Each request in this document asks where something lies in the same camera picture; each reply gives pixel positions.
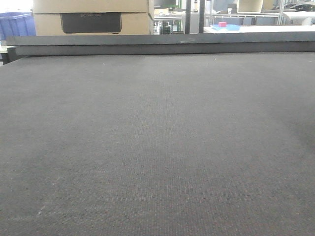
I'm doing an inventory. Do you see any dark grey conveyor belt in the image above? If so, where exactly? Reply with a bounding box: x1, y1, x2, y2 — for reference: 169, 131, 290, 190
0, 53, 315, 236

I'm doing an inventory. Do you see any red block on far table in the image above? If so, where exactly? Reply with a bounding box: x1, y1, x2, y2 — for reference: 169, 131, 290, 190
218, 21, 227, 28

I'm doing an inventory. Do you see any blue tray on far table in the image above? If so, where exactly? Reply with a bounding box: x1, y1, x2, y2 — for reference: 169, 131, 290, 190
212, 24, 241, 31

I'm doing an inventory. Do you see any white far table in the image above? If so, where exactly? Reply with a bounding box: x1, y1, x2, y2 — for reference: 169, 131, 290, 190
204, 25, 315, 33

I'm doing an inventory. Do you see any cardboard box with black print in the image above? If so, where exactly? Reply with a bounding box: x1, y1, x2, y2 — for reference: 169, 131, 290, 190
32, 0, 154, 36

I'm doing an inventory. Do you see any blue plastic crate background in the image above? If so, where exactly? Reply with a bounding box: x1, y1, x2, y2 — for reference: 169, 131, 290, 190
0, 12, 36, 40

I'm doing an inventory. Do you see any black vertical post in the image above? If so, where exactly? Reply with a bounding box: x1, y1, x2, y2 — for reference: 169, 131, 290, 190
185, 0, 191, 34

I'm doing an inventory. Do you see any dark conveyor side rail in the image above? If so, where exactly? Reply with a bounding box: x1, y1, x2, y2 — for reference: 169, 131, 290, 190
6, 31, 315, 56

